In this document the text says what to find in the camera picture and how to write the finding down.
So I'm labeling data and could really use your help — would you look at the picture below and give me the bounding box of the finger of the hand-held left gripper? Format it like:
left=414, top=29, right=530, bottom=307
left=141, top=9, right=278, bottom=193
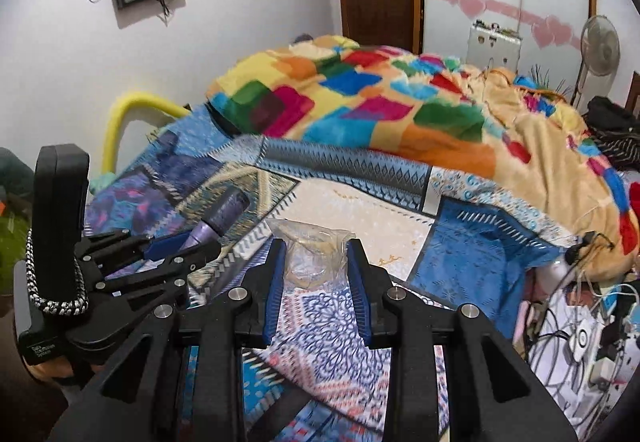
left=87, top=240, right=222, bottom=318
left=74, top=229, right=194, bottom=273

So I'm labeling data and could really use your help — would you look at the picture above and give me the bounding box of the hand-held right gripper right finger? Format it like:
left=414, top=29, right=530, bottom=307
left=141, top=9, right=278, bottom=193
left=345, top=238, right=579, bottom=442

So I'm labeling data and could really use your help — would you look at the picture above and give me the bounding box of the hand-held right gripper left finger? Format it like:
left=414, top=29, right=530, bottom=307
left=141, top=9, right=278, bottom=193
left=50, top=238, right=288, bottom=442

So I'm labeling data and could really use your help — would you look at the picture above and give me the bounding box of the purple glitter tube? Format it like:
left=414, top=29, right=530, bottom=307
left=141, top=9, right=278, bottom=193
left=187, top=186, right=251, bottom=249

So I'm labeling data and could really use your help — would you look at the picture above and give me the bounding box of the clear plastic wrapper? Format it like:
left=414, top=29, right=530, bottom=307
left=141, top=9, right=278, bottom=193
left=267, top=217, right=349, bottom=291

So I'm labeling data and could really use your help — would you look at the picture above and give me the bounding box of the yellow foam tube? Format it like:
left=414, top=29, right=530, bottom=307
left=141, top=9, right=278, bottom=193
left=101, top=91, right=194, bottom=176

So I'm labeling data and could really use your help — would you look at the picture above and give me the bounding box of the patchwork patterned bedsheet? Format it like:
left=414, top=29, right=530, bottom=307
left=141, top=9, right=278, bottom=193
left=85, top=104, right=576, bottom=442

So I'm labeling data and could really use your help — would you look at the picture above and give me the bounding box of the colourful block-print blanket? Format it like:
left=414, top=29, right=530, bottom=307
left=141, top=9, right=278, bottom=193
left=207, top=34, right=640, bottom=281

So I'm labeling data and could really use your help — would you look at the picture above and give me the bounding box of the white bottle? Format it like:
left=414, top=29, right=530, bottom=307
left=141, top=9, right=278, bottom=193
left=537, top=259, right=574, bottom=296

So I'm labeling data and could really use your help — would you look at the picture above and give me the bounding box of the white metal box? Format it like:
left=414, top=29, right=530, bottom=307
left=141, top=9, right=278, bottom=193
left=467, top=19, right=524, bottom=73

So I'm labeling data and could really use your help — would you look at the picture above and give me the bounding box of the black clothing pile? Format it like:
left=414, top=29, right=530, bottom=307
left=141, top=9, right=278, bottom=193
left=584, top=94, right=640, bottom=169

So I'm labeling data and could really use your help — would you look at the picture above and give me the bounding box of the standing fan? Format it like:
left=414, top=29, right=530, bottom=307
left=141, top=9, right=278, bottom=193
left=569, top=14, right=621, bottom=109

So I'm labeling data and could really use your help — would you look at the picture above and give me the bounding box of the black and white braided cord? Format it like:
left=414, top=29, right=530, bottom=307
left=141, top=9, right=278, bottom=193
left=24, top=226, right=91, bottom=319

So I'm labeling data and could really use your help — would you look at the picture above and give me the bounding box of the tangle of cables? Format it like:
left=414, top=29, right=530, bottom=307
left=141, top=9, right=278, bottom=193
left=520, top=267, right=640, bottom=404

